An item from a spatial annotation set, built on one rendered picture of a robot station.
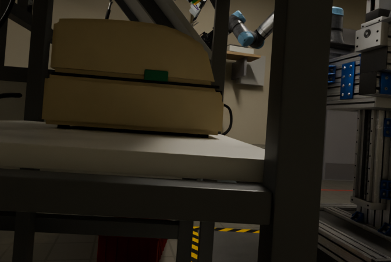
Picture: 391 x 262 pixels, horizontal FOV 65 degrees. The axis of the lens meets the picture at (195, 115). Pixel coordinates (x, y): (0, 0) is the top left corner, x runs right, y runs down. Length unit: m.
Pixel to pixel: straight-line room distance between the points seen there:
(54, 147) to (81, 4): 3.83
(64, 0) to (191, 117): 3.67
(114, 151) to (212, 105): 0.30
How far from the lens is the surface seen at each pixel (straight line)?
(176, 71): 0.53
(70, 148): 0.27
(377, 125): 1.70
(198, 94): 0.53
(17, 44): 4.09
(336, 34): 1.93
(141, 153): 0.26
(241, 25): 1.69
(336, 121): 4.78
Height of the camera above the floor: 0.69
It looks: 1 degrees up
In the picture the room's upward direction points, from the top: 4 degrees clockwise
